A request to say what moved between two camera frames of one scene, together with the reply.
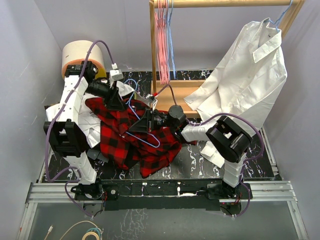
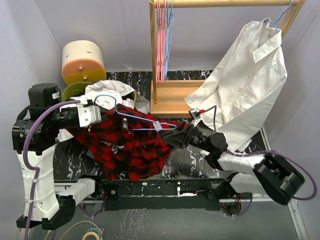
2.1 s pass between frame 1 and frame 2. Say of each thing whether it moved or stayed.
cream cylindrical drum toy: stayed
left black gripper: moved
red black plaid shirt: moved
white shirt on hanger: stayed
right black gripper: moved
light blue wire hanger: moved
